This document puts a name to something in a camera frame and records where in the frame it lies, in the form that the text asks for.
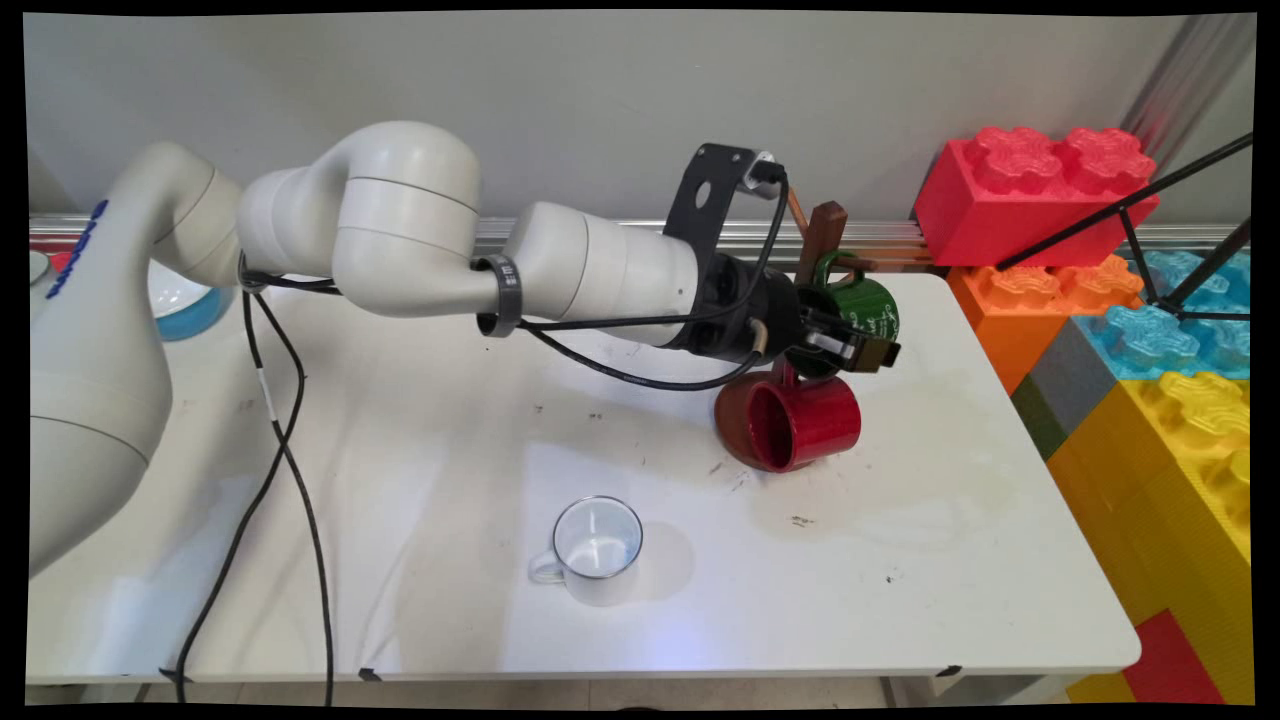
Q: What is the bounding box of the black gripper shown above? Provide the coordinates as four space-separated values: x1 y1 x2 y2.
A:
685 256 901 374

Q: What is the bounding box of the green enamel mug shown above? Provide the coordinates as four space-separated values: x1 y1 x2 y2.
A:
785 250 901 381

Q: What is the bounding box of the red enamel mug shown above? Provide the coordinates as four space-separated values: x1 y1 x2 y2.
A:
747 358 863 473

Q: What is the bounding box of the brown wooden mug tree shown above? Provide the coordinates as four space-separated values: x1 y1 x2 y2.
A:
715 187 881 471

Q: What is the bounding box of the big orange toy block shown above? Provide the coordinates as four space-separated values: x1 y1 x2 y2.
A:
947 258 1144 396

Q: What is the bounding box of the big red toy block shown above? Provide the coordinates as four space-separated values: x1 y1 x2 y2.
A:
913 126 1161 271

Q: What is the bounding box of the big green toy block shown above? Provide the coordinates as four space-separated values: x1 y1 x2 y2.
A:
1010 375 1069 463

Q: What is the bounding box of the big grey toy block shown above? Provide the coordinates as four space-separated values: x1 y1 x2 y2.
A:
1028 318 1121 441

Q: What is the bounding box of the black tripod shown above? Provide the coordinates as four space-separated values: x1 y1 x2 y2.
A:
995 135 1254 326

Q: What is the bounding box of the big light blue toy block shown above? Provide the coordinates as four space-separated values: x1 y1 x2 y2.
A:
1075 250 1251 383

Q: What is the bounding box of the white enamel mug dark rim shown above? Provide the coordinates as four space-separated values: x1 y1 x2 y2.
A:
528 495 645 607

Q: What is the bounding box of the big yellow toy block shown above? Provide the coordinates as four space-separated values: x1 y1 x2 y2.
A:
1045 372 1251 706

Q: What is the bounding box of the flat red toy block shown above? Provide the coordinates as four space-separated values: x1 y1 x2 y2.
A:
1120 610 1226 704

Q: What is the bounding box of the blue bowl white inside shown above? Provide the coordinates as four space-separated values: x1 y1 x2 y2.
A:
148 258 237 343

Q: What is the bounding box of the horizontal aluminium rail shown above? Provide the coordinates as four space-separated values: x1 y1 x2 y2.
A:
30 212 1251 273

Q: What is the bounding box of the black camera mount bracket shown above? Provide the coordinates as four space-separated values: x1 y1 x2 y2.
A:
664 143 766 269

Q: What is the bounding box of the slanted aluminium post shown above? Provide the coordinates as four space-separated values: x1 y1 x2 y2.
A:
1120 15 1251 171

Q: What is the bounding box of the black cable with white label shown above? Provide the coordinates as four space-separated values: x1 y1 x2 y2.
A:
240 270 766 706

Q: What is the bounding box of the plain black cable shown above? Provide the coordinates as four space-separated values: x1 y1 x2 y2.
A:
175 165 793 706

